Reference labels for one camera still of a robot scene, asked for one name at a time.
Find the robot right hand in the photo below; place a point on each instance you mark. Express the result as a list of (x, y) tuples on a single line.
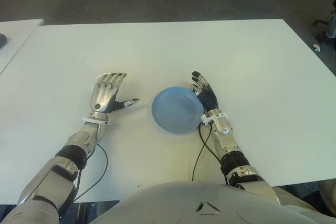
[(208, 99)]

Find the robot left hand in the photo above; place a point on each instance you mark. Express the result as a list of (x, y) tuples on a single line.
[(103, 95)]

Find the robot right arm silver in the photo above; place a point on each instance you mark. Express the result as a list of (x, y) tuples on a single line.
[(223, 127)]

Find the robot left arm silver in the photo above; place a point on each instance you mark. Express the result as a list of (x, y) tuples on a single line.
[(86, 134)]

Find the blue plate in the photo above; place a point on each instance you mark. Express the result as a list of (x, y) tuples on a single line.
[(176, 110)]

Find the robot torso grey shell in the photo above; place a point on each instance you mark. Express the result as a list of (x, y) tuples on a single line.
[(197, 203)]

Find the white side table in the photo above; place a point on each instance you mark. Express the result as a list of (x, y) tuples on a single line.
[(18, 33)]

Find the black object on side table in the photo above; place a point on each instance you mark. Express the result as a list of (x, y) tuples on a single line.
[(2, 41)]

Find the small white floor object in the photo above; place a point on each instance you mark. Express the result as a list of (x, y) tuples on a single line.
[(316, 47)]

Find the seated person in jeans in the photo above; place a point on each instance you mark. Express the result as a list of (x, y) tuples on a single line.
[(332, 27)]

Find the beige rounded object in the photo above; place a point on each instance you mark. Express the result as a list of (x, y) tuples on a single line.
[(329, 199)]

